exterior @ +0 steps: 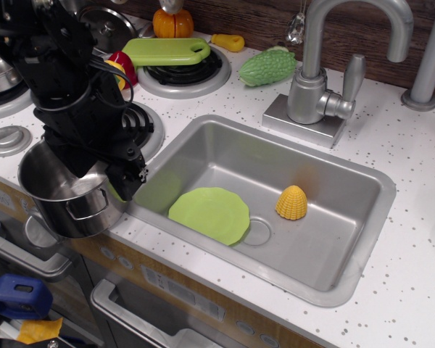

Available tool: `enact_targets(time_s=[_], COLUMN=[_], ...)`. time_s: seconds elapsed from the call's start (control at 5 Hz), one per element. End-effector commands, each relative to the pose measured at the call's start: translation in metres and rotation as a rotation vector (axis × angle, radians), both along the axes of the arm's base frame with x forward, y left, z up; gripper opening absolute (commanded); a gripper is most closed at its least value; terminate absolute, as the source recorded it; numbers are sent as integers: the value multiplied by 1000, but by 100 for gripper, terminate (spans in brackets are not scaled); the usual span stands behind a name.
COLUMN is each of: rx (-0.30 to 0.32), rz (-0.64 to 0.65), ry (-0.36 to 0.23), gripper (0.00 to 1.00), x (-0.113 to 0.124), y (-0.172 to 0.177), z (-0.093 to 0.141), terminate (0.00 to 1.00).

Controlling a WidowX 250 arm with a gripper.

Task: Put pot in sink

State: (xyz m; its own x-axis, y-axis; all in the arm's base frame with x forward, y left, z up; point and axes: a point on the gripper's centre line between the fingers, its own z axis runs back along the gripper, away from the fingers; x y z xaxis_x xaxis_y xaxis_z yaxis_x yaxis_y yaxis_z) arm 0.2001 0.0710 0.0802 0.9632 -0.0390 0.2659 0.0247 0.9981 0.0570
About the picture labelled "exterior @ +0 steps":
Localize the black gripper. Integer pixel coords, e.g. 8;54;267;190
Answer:
33;70;148;201

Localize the stainless steel pot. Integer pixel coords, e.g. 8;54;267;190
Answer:
18;141;128;239

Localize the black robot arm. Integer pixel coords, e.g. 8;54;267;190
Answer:
0;1;147;201

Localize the silver pot lid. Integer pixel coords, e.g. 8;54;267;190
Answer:
78;5;138;56

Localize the large steel pot left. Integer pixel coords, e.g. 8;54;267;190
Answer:
0;38;25;97

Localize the steel kitchen sink basin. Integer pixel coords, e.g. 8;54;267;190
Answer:
129;115;396;307

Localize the front stove burner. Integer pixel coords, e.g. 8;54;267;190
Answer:
122;102;165;162

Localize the stove burner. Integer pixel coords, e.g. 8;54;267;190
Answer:
137;48;231;99
122;102;165;162

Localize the green plastic plate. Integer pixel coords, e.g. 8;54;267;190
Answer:
168;187;250;246

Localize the red yellow toy pepper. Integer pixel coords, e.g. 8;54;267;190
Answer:
105;51;138;91

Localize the grey stove knob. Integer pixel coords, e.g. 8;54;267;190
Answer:
0;125;32;157

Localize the green plastic cutting board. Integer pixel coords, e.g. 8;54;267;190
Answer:
122;38;211;67

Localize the rear right stove burner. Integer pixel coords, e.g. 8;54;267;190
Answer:
137;48;231;99

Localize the orange toy pumpkin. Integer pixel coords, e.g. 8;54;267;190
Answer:
152;9;194;38

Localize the blue clamp tool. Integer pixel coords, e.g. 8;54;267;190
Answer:
0;273;53;320

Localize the yellow toy corn piece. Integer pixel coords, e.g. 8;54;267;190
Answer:
275;185;307;220

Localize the yellow toy squash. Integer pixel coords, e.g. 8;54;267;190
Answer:
210;33;245;52

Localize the green toy bitter gourd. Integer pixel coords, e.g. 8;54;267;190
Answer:
239;46;297;87

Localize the silver toy faucet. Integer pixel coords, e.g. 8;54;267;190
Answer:
257;1;419;155

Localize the clear hanging utensil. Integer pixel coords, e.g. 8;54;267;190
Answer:
286;1;307;45

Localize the silver oven door handle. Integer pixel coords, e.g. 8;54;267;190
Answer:
0;223;73;283

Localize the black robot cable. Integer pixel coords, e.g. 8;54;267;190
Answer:
88;54;155;138

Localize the silver dishwasher door handle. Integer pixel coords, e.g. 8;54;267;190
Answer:
90;278;195;348

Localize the grey vertical post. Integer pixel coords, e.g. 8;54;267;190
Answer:
401;21;435;112

